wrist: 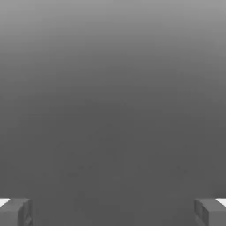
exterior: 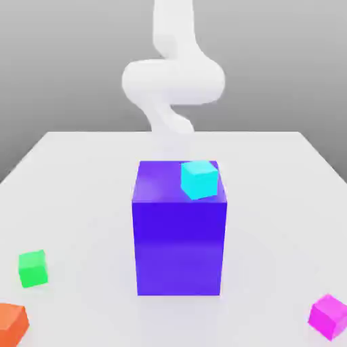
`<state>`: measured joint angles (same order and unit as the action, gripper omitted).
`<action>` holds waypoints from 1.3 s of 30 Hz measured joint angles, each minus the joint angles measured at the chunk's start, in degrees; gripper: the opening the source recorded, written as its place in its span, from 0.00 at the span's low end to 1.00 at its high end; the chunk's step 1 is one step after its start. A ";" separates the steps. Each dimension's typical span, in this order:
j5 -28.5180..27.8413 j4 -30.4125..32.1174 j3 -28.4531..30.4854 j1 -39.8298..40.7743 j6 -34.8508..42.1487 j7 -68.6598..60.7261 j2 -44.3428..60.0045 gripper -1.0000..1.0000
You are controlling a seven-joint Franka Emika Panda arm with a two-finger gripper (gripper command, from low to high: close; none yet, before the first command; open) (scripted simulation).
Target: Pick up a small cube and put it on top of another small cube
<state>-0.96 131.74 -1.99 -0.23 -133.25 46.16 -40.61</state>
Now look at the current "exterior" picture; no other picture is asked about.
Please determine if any large purple box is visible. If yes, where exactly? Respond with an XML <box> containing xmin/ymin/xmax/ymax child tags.
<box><xmin>131</xmin><ymin>160</ymin><xmax>228</xmax><ymax>297</ymax></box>

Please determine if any small magenta cube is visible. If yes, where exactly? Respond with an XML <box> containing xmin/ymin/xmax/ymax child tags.
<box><xmin>307</xmin><ymin>293</ymin><xmax>347</xmax><ymax>342</ymax></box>

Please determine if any small green cube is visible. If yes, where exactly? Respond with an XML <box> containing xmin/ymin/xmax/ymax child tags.
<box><xmin>18</xmin><ymin>249</ymin><xmax>49</xmax><ymax>289</ymax></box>

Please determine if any small cyan cube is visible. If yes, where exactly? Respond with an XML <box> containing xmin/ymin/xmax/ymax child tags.
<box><xmin>180</xmin><ymin>159</ymin><xmax>220</xmax><ymax>201</ymax></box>

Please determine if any small orange cube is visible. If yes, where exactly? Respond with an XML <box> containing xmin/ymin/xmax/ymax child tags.
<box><xmin>0</xmin><ymin>302</ymin><xmax>30</xmax><ymax>347</ymax></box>

